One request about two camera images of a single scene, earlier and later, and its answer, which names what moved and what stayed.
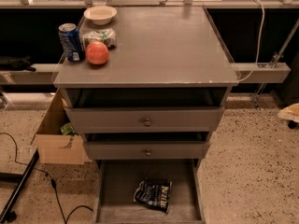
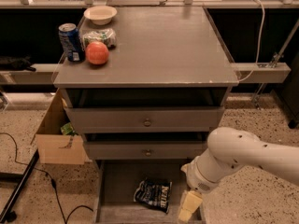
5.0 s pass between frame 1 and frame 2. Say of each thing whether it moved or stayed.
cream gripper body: moved
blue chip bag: stayed
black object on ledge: stayed
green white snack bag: stayed
